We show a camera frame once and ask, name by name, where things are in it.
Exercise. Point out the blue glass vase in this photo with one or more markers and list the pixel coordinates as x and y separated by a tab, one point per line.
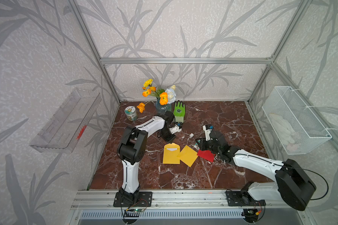
162	109

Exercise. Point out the green work glove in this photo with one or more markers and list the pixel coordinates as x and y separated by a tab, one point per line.
179	111

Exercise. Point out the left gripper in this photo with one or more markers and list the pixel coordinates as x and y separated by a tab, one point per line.
172	137

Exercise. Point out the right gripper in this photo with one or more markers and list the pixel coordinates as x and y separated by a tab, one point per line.
202	145

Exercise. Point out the clear plastic wall tray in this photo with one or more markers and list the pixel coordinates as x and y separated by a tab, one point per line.
64	130

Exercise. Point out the orange yellow artificial flowers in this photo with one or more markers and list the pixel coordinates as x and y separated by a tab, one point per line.
167	96

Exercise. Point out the small printed tin can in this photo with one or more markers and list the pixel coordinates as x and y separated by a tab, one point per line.
131	113

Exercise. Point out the aluminium front rail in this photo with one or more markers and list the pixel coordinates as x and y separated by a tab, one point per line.
161	199

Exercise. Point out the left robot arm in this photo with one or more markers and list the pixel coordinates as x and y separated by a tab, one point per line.
132	147

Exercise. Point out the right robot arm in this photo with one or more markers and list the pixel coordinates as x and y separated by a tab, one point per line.
289	182

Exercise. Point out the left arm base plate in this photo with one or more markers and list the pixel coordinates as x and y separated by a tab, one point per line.
137	199

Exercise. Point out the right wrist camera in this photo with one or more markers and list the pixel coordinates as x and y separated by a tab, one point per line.
207	129

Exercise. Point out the white wire mesh basket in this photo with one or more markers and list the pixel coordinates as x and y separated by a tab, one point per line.
310	132

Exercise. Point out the red envelope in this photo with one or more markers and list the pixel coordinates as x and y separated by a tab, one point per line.
207	155

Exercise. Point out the white cloth in basket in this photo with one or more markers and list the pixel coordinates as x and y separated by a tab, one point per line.
283	129

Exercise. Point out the yellow envelope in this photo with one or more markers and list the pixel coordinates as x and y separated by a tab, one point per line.
170	154
188	156

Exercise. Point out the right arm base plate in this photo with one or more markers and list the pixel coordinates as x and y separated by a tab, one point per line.
242	199

